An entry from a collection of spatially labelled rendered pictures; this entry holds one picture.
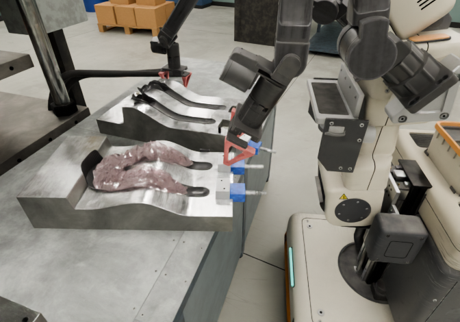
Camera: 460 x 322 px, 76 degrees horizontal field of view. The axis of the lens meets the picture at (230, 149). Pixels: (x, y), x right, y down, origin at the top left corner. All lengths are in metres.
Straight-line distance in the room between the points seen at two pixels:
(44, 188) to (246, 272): 1.11
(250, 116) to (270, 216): 1.33
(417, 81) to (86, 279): 0.75
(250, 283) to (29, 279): 1.06
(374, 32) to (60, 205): 0.74
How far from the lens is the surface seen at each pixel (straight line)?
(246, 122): 0.61
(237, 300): 1.57
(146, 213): 0.75
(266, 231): 1.81
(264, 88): 0.58
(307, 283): 1.33
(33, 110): 1.55
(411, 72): 0.61
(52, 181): 0.85
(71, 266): 0.79
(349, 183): 0.91
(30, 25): 1.33
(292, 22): 0.54
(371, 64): 0.56
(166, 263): 0.73
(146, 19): 5.65
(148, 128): 1.06
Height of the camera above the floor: 1.40
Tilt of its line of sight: 36 degrees down
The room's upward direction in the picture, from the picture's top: straight up
